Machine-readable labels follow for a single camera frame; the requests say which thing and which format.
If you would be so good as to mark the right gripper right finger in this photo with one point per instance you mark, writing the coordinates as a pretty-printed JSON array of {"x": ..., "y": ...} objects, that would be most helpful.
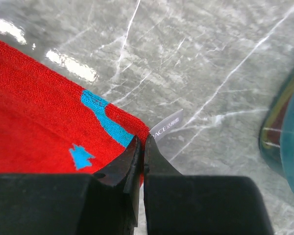
[{"x": 177, "y": 204}]

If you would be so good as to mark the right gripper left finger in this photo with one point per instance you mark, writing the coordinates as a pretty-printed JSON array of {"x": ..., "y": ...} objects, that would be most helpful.
[{"x": 103, "y": 203}]

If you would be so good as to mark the red blue patterned cloth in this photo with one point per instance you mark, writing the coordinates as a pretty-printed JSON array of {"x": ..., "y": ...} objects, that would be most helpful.
[{"x": 49, "y": 124}]

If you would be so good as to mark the blue translucent plastic tub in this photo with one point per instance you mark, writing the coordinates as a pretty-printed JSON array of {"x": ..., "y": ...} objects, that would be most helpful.
[{"x": 276, "y": 136}]

